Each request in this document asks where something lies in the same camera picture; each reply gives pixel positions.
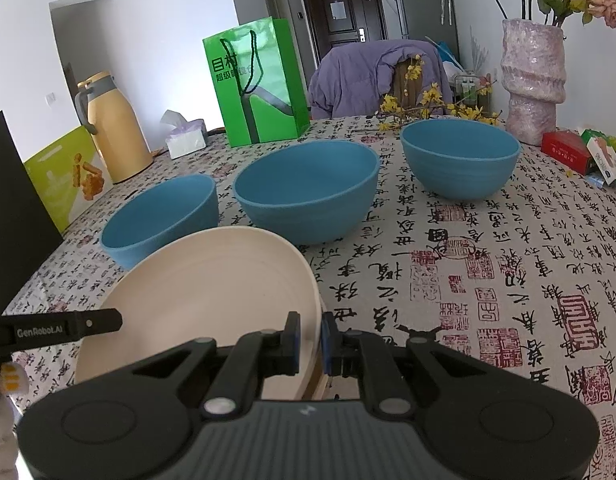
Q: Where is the blue bowl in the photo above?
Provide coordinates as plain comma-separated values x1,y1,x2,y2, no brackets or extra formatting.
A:
234,140,380,246
400,119,521,202
101,175,219,270

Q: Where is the yellow flower branch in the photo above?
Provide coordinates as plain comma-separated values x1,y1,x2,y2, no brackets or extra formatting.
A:
375,52,501,133

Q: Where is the yellow thermos jug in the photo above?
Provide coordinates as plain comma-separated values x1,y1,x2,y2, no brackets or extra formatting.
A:
75,71,154,184

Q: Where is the metal storage rack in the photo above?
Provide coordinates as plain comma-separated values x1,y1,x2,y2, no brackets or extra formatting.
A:
453,72,494,111

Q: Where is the green paper bag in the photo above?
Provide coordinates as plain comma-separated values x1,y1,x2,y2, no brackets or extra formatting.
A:
203,17,311,148

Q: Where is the purple jacket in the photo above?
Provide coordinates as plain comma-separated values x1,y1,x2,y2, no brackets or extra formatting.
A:
308,39,454,120

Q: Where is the yellow-green snack box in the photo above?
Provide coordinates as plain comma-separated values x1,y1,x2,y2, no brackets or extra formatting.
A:
24,126,114,236

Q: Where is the wooden chair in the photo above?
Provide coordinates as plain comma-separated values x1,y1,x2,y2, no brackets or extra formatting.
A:
392,57,424,116

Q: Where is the dark brown door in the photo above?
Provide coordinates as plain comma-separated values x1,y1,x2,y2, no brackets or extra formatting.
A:
299,0,389,68

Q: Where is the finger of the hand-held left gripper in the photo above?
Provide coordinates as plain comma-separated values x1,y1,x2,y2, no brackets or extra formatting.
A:
80,309,124,340

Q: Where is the cream plate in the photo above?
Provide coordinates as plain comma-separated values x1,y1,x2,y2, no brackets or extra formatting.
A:
74,226,325,401

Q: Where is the white and green box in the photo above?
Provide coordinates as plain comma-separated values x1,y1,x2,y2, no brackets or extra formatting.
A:
578,129,616,187

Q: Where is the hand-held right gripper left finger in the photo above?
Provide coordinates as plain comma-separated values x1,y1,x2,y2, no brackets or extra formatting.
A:
133,311,303,418

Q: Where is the blue bag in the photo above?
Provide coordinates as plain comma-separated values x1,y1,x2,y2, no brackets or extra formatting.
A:
425,35,464,78

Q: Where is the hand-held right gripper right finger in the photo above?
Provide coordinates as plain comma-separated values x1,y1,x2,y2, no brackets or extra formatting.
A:
320,311,491,418

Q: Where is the red box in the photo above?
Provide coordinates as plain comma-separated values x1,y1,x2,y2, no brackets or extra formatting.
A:
540,130,596,176

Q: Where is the black paper bag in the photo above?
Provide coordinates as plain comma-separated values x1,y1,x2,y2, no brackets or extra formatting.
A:
0,111,64,318

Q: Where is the grey refrigerator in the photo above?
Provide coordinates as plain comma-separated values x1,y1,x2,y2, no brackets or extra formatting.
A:
388,0,460,61

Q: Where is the purple tissue pack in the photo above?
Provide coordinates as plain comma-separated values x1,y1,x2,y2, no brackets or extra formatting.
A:
160,110,208,160

